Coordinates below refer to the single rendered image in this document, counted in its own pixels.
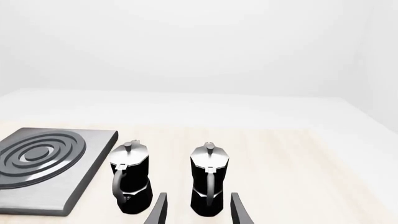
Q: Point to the black moka pot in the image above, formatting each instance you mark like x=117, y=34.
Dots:
x=132, y=179
x=208, y=182

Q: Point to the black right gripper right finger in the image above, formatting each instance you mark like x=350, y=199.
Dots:
x=239, y=211

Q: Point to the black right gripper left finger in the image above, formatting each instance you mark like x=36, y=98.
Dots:
x=158, y=211

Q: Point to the flat black stove plate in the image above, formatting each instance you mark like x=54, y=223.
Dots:
x=46, y=168

